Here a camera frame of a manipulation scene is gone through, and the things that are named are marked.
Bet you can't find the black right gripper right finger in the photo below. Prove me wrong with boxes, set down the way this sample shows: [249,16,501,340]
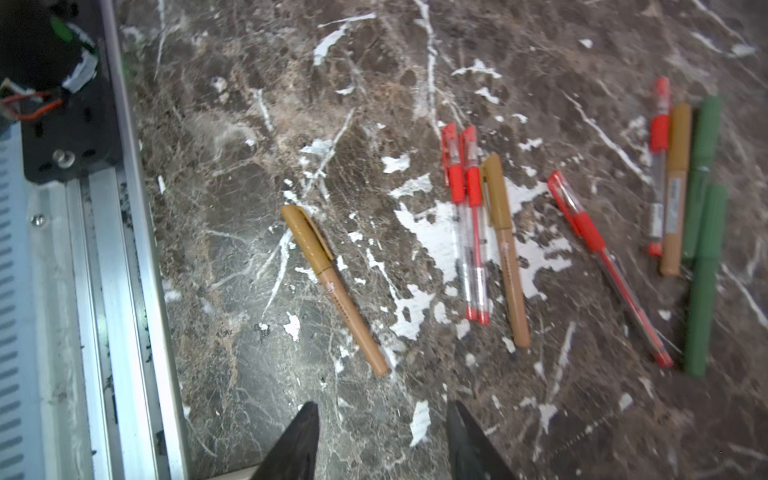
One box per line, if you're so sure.
[446,400,516,480]

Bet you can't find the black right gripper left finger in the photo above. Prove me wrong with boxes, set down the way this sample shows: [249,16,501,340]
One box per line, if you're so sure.
[250,401,320,480]

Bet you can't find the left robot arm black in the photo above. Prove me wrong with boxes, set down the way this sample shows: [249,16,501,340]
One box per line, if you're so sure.
[1,1,100,122]

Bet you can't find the single red gel pen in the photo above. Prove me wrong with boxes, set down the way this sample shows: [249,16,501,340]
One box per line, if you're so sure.
[547,170,674,368]

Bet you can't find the red gel pen pair lower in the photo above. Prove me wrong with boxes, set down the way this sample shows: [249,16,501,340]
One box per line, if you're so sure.
[460,126,490,325]

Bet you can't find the red gel pen pair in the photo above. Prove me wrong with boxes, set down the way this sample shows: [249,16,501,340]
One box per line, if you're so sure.
[441,123,477,321]
[460,126,490,325]

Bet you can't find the brown pen beside red pair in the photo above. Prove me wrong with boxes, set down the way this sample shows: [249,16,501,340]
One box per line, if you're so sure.
[481,153,531,348]

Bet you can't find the red gel pen pair upper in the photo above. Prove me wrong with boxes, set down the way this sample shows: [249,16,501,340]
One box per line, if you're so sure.
[441,123,477,321]

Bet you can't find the green pen far short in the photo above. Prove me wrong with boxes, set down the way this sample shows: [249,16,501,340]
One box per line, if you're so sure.
[684,183,729,378]

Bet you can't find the red gel pen far cluster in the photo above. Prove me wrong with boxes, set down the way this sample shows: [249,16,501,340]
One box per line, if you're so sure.
[648,77,671,257]

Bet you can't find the green pen far long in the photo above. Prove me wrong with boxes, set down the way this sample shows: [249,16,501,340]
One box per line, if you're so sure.
[682,96,723,263]

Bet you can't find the brown pen far cluster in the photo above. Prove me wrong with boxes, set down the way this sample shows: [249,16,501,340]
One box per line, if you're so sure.
[659,102,693,276]

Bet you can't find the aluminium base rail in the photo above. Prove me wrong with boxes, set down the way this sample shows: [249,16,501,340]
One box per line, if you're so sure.
[1,1,191,479]

